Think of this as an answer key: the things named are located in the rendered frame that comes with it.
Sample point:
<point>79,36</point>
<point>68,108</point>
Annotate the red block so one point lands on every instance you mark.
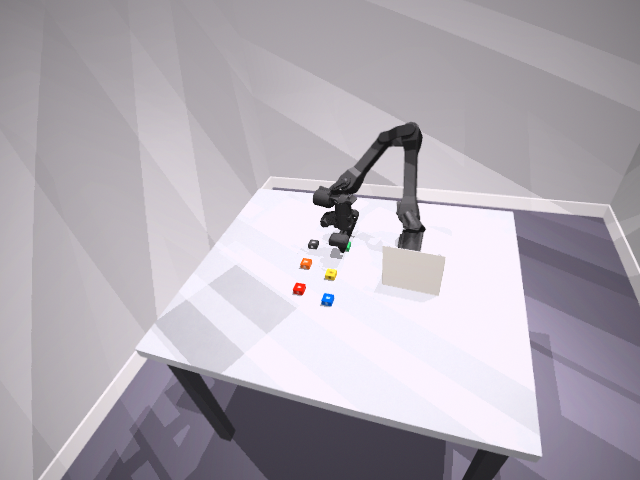
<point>299,288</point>

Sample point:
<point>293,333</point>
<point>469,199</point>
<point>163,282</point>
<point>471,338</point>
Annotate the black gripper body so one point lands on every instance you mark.
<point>344,223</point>

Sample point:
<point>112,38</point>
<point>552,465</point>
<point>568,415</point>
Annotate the blue block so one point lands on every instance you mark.
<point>327,299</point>

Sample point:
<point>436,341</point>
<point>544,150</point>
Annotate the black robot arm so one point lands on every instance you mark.
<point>410,138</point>

